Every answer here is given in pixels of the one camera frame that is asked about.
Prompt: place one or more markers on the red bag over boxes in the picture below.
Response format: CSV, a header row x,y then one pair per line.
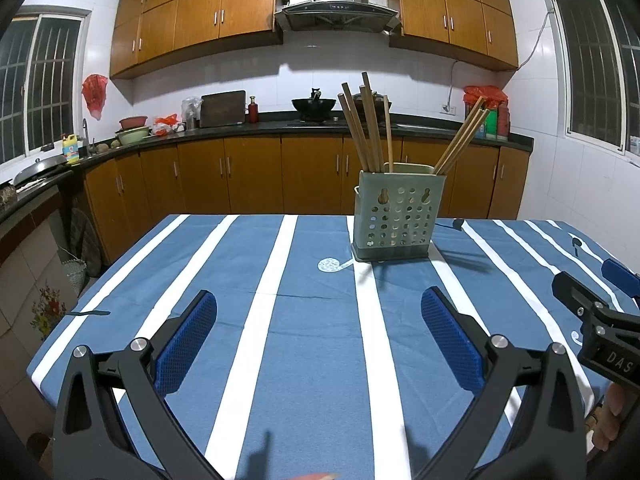
x,y
495,105

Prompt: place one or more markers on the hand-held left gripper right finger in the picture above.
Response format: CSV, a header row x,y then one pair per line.
x,y
450,340

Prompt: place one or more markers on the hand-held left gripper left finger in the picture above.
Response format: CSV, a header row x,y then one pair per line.
x,y
185,345

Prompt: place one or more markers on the gas stove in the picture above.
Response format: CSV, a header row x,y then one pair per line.
x,y
320,121

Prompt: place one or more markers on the wooden base cabinets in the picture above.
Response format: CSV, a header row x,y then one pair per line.
x,y
250,175

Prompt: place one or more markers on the blue white striped tablecloth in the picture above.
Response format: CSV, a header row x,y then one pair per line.
x,y
310,335

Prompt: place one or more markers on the dark stone countertop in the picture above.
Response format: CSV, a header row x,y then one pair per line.
x,y
270,127

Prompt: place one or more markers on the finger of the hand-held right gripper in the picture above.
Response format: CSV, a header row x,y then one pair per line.
x,y
620,274
575,290

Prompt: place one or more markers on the dark pot with lid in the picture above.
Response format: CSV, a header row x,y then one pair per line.
x,y
381,104

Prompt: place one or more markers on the red basin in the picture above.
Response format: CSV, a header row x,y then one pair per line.
x,y
133,122

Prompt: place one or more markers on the metal faucet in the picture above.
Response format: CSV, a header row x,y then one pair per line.
x,y
85,132

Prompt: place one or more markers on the clear plastic bag with jars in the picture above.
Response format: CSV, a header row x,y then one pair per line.
x,y
191,112

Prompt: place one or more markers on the yellow detergent bottle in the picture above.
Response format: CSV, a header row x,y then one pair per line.
x,y
71,150

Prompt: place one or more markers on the hanging red plastic bag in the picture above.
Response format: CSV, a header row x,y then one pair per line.
x,y
95,94

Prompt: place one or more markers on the large window with white frame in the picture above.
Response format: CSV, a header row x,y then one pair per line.
x,y
595,70

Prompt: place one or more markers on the wooden wall cabinets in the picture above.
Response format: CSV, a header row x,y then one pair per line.
x,y
200,15

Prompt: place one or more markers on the green perforated utensil holder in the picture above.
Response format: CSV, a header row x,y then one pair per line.
x,y
395,220

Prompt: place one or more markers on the green basin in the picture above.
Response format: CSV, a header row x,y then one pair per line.
x,y
132,136

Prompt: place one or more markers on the small red plastic bag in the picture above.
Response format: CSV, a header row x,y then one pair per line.
x,y
166,124

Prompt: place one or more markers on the woven basket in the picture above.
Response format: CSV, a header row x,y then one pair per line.
x,y
75,275

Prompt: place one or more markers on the black wok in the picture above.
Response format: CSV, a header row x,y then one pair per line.
x,y
312,105

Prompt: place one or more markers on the person's right hand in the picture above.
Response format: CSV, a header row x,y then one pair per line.
x,y
609,420

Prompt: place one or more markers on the red bottle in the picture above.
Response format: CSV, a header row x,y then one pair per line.
x,y
253,111

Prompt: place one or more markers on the floral printed cardboard box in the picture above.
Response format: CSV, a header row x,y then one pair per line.
x,y
47,310

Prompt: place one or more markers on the large lidded metal pan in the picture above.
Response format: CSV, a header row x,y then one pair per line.
x,y
37,170

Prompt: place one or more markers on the dark wooden cutting board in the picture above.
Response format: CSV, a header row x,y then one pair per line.
x,y
222,109

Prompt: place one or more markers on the barred window with white frame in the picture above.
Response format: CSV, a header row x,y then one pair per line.
x,y
45,85

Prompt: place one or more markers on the bunch of wooden chopsticks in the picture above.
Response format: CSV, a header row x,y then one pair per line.
x,y
373,130

